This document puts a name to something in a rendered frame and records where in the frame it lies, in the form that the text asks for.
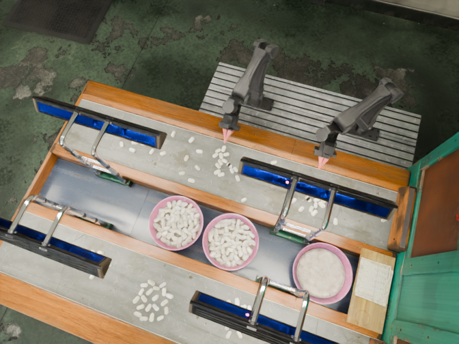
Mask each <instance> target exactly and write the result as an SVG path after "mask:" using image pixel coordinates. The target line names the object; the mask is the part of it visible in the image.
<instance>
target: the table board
mask: <svg viewBox="0 0 459 344"><path fill-rule="evenodd" d="M87 83H88V82H87ZM86 86H87V84H86ZM86 86H85V88H86ZM85 88H84V89H85ZM83 91H84V90H83ZM83 91H82V93H81V95H80V96H79V99H78V100H77V102H76V104H75V106H78V105H79V103H80V101H81V99H83ZM67 123H68V122H67V121H66V122H65V124H64V126H63V128H62V129H61V131H60V133H59V134H58V136H57V138H56V140H55V142H54V143H56V144H57V143H58V141H59V137H60V135H61V133H62V131H63V129H64V128H65V126H66V124H67ZM53 145H54V144H53ZM51 148H52V147H51ZM50 150H51V149H50ZM57 159H58V157H56V156H55V155H54V154H52V153H50V151H49V153H48V154H47V156H46V158H45V160H44V162H43V163H42V166H41V167H40V169H39V171H38V172H37V174H36V176H35V178H34V179H33V181H32V183H31V185H30V187H29V189H28V191H27V192H26V194H25V196H24V198H23V199H26V198H27V197H28V196H30V195H38V194H39V193H40V191H41V189H42V187H43V185H44V183H45V181H46V179H47V177H48V176H49V174H50V172H51V170H52V169H53V167H54V165H55V163H56V161H57ZM22 201H23V200H22ZM21 203H22V202H21ZM19 206H20V205H19ZM18 211H19V208H18V209H17V210H16V212H15V214H14V216H13V217H12V219H11V221H12V222H13V220H14V218H15V216H16V215H17V213H18Z"/></svg>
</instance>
